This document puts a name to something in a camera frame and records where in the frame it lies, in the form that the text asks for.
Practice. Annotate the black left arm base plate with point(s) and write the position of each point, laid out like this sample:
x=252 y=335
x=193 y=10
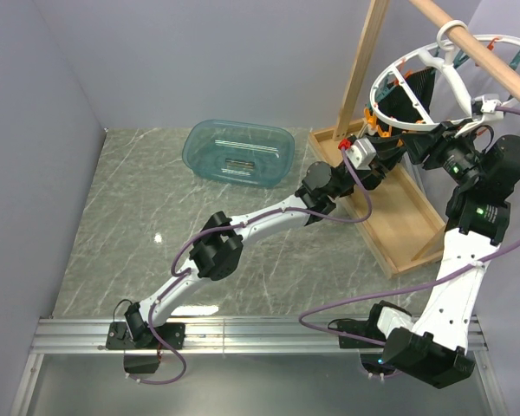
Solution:
x=119 y=338

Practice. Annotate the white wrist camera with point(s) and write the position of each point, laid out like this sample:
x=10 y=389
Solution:
x=483 y=112
x=359 y=152

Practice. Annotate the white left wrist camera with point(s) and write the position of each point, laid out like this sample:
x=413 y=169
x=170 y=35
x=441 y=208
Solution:
x=359 y=152

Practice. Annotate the teal transparent plastic bin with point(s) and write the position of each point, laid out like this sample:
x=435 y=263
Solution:
x=239 y=153

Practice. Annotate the teal hanger clip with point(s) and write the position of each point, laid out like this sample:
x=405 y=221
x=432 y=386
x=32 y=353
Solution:
x=384 y=89

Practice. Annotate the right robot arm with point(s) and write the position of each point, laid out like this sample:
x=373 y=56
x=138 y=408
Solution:
x=433 y=348

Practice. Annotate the black underwear beige waistband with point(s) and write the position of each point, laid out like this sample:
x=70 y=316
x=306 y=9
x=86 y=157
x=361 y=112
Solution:
x=366 y=176

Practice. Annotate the wooden drying rack frame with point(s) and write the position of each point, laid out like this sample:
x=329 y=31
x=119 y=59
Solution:
x=403 y=220

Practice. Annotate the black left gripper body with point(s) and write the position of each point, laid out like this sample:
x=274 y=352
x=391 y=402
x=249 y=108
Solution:
x=348 y=183

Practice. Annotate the white round clip hanger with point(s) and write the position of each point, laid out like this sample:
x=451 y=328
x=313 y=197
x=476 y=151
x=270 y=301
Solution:
x=442 y=55

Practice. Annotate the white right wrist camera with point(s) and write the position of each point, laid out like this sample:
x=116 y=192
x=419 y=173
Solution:
x=483 y=112

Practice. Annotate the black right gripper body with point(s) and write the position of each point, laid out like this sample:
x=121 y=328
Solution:
x=454 y=155

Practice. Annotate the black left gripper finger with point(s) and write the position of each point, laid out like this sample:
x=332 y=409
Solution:
x=381 y=169
x=386 y=147

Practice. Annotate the aluminium mounting rail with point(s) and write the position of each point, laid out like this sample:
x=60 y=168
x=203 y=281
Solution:
x=236 y=366

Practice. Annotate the black hanging underwear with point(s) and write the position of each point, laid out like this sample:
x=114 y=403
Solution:
x=398 y=104

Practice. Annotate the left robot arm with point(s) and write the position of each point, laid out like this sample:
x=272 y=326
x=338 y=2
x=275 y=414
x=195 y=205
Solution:
x=215 y=252

